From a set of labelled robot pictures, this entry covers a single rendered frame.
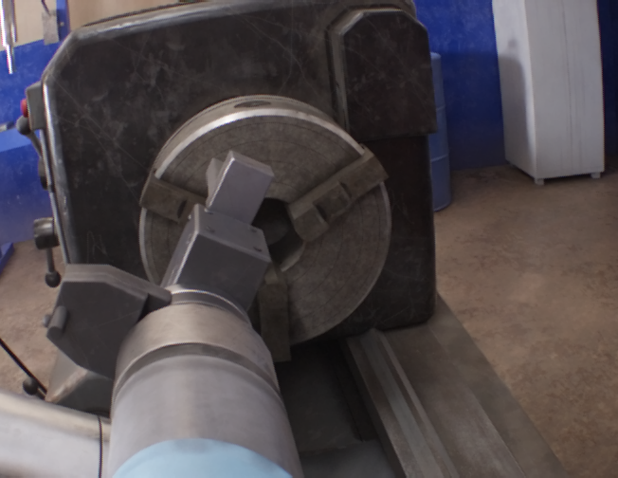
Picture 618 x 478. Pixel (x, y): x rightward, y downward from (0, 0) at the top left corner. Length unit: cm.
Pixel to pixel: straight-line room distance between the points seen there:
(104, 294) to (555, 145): 403
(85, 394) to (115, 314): 68
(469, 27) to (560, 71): 72
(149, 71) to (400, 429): 53
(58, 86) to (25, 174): 358
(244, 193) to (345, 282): 28
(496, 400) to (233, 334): 55
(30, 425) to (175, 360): 14
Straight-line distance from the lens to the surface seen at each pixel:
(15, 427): 41
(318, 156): 65
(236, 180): 43
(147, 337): 33
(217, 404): 27
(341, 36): 79
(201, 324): 33
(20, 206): 449
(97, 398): 105
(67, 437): 41
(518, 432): 79
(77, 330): 38
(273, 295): 64
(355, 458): 92
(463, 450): 76
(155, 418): 27
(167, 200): 63
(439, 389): 86
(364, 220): 67
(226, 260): 39
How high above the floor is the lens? 133
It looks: 23 degrees down
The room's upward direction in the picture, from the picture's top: 6 degrees counter-clockwise
